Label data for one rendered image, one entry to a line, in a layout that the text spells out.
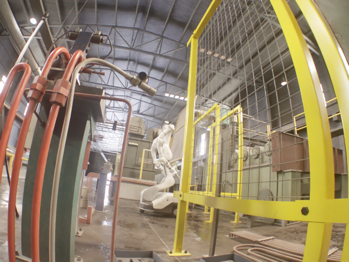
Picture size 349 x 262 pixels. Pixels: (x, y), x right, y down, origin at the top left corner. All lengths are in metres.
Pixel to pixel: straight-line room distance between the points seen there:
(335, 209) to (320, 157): 0.13
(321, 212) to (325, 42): 0.41
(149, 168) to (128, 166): 0.65
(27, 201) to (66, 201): 0.20
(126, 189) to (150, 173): 1.16
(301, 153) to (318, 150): 2.72
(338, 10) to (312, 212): 0.46
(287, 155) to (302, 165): 0.44
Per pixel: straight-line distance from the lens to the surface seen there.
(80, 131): 0.86
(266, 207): 0.58
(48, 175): 0.88
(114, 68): 0.75
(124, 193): 5.10
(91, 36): 0.99
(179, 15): 13.28
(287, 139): 2.95
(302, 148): 3.26
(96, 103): 0.66
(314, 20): 0.62
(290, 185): 2.70
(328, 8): 0.52
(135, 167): 5.84
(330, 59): 0.52
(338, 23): 0.48
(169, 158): 2.97
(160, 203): 2.75
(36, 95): 0.62
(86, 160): 1.42
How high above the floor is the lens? 0.46
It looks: 17 degrees up
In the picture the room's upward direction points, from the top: 6 degrees clockwise
